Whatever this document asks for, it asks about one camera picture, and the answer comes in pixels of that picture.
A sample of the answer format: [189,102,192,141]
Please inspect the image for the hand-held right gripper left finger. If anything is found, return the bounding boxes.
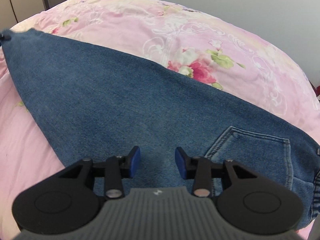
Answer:
[58,145,141,200]

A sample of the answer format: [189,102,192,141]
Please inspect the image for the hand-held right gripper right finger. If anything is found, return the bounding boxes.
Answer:
[175,146,253,197]

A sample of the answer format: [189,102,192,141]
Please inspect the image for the blue denim pants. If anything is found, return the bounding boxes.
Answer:
[1,28,320,230]

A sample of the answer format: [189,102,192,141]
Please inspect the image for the pink floral blanket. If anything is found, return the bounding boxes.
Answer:
[0,0,320,240]

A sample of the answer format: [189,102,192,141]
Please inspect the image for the red cloth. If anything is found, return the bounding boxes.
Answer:
[310,79,320,103]

